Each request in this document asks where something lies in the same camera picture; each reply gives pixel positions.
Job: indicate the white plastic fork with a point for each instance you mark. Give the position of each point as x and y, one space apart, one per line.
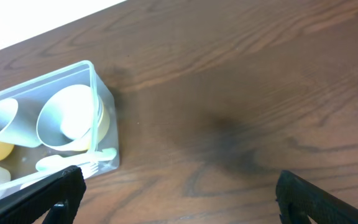
87 170

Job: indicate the clear plastic storage container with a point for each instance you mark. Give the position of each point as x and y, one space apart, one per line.
34 94

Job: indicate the mint green plastic spoon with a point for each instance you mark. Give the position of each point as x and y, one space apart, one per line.
57 161

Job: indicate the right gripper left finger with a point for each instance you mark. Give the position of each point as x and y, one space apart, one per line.
57 196

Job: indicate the grey plastic bowl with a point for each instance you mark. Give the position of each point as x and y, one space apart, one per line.
66 116

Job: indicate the yellow plastic bowl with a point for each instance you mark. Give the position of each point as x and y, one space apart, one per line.
85 142

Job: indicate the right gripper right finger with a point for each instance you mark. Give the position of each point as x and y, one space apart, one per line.
301 202

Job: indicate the grey plastic cup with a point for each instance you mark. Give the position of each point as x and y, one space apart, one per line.
18 124

